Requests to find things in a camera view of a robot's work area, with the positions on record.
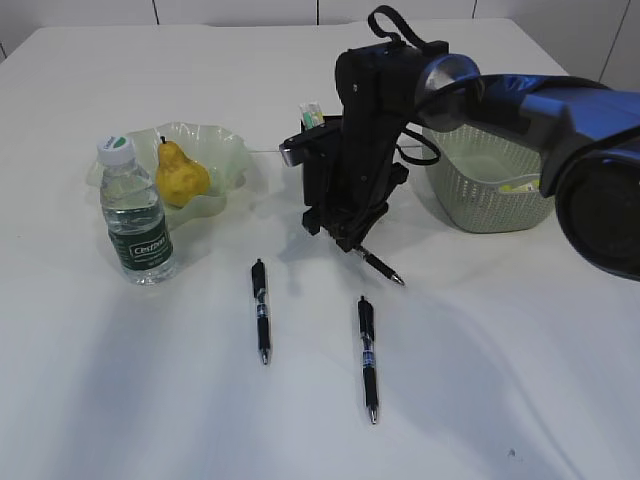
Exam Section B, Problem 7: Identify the green utility knife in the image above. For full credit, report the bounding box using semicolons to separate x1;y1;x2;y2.
299;103;314;130

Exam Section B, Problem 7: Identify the yellow pear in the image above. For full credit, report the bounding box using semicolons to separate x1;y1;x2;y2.
155;136;211;208

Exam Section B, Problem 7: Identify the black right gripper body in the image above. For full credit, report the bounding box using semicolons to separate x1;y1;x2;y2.
303;42;440;250

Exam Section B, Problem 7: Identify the green wavy glass plate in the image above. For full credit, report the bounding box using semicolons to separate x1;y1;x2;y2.
84;121;253;226

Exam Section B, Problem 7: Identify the clear plastic water bottle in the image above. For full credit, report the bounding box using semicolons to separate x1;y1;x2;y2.
97;135;176;286

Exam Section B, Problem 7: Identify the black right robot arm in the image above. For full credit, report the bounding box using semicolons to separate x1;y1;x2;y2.
302;42;639;280

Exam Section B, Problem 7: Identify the green plastic woven basket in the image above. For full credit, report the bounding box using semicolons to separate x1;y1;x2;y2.
423;125;554;234

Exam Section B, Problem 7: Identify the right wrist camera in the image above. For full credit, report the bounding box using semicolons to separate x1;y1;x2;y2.
279;123;341;167

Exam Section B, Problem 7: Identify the black pen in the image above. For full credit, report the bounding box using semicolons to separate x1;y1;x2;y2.
251;259;271;365
357;296;379;425
354;245;406;287

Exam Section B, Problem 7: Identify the yellow waste paper package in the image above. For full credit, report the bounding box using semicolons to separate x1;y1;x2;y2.
499;181;539;194

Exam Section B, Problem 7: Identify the black square pen holder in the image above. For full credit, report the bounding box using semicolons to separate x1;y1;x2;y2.
302;114;343;206

